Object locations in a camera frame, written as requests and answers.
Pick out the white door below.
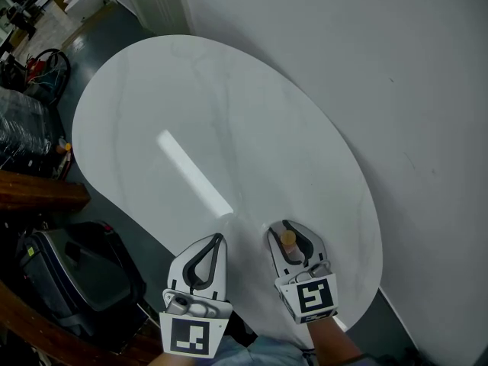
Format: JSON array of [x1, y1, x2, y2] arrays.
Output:
[[120, 0, 192, 38]]

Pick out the person's left forearm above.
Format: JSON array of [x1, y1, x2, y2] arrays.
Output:
[[146, 351, 185, 366]]

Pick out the red fire extinguisher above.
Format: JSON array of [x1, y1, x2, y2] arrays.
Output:
[[25, 50, 51, 72]]

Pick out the brown wooden stair railing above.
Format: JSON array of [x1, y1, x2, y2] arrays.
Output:
[[0, 169, 165, 366]]

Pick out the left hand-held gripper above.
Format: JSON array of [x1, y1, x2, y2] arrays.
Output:
[[159, 233, 234, 358]]

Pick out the small tan cylinder object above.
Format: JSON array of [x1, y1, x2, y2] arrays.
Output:
[[279, 230, 302, 257]]

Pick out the black suitcase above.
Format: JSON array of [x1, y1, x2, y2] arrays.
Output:
[[16, 220, 148, 339]]

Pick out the person's right forearm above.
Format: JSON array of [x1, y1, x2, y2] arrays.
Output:
[[306, 316, 364, 366]]

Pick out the person's light blue shorts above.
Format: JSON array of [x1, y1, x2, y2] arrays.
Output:
[[204, 335, 310, 366]]

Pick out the white kidney-shaped table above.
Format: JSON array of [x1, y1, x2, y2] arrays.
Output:
[[71, 34, 384, 352]]

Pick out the plastic wrapped bundle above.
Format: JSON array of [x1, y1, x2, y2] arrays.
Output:
[[0, 85, 53, 168]]

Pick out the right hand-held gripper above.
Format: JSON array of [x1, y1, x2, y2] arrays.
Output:
[[266, 219, 339, 326]]

